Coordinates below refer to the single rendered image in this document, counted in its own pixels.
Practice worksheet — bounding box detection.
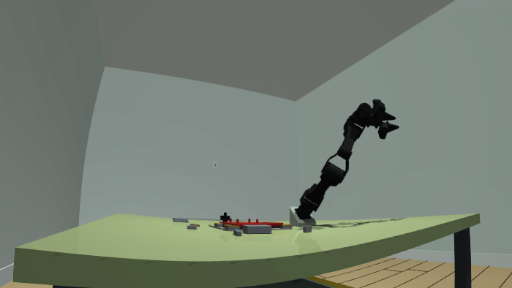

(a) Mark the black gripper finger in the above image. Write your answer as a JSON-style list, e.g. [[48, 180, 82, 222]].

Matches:
[[381, 111, 396, 121], [386, 121, 399, 133]]

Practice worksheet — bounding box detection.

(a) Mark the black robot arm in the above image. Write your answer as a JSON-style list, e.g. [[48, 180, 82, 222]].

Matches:
[[295, 99, 385, 219]]

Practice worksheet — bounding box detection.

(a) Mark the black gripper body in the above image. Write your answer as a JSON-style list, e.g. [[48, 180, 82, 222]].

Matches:
[[366, 115, 388, 139]]

